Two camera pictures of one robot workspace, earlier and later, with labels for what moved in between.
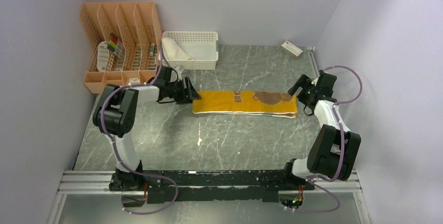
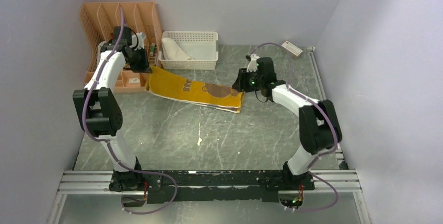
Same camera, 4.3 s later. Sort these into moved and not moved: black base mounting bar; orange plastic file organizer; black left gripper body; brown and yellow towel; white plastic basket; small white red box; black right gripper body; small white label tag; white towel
Moved: black right gripper body; brown and yellow towel; black left gripper body
Not moved: black base mounting bar; orange plastic file organizer; white towel; small white label tag; small white red box; white plastic basket
